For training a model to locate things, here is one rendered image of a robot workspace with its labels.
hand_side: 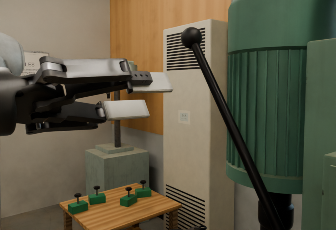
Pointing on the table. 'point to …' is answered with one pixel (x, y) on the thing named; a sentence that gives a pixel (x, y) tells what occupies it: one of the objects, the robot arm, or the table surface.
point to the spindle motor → (273, 77)
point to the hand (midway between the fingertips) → (140, 96)
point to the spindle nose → (285, 204)
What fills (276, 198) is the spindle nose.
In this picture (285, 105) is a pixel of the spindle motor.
